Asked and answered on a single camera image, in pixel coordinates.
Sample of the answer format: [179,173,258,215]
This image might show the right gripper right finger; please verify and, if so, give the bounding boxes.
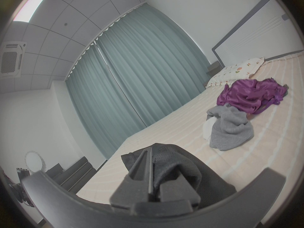
[152,175,201,204]

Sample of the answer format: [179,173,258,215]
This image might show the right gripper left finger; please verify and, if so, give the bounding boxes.
[110,147,152,207]

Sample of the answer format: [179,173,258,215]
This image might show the black shorts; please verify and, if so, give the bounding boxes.
[121,143,237,209]

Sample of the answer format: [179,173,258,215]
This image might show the bed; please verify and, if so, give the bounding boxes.
[76,0,304,226]

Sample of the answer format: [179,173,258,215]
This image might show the white garment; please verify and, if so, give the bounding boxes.
[202,116,222,142]

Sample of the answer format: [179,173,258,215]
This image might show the grey garment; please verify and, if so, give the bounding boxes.
[206,104,254,151]

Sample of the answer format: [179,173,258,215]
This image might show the blue-green curtain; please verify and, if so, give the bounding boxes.
[64,40,146,161]
[95,3,212,128]

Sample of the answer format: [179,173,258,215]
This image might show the purple satin garment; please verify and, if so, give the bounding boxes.
[216,78,290,115]

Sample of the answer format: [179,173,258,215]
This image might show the grey bedside table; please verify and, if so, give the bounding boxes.
[206,61,224,76]

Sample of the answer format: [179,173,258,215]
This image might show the white printed pillow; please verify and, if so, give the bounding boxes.
[205,57,265,88]

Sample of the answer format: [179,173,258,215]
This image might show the ceiling air conditioner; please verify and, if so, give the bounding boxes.
[0,41,28,79]

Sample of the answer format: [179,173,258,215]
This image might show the ceiling light panel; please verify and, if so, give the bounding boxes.
[13,0,48,23]

